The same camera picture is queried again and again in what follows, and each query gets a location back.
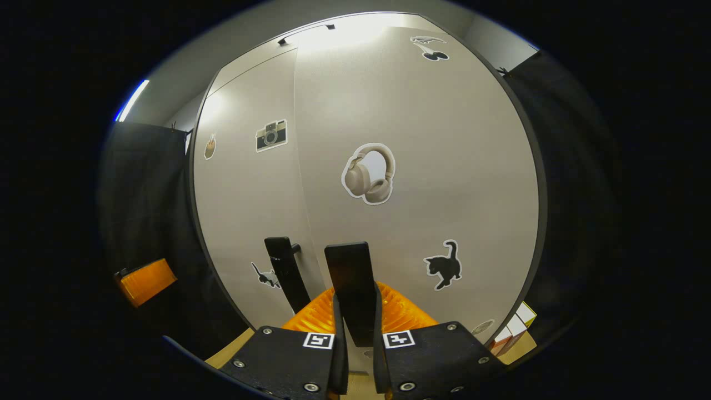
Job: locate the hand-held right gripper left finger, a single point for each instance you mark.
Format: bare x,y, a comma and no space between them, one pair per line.
278,355

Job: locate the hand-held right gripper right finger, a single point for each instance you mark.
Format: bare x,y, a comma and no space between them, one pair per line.
439,355

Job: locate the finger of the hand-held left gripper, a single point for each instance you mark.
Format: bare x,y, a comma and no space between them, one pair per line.
147,280

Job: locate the beige cabinet door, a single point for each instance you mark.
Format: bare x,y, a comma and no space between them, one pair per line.
444,139
244,194

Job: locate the beige double-door shoe cabinet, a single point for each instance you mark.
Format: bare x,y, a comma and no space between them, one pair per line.
542,189

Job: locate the beige cabinet drawer front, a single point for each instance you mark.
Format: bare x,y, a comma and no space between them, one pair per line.
255,60

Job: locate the yellow white box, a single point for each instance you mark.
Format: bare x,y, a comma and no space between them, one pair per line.
526,314

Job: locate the ceiling strip light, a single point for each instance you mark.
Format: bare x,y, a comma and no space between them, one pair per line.
132,101

